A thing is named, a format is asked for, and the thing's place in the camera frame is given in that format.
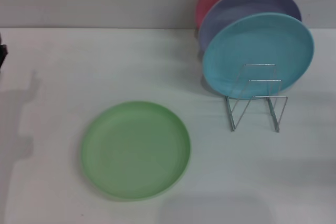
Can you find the green plastic plate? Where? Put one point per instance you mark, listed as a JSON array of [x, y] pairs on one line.
[[135, 153]]

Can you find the light blue plastic plate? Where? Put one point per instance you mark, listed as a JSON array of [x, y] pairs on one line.
[[249, 43]]

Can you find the pink plastic plate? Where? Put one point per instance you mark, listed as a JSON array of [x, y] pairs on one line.
[[210, 1]]

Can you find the purple plastic plate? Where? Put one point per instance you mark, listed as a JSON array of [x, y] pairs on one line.
[[236, 6]]

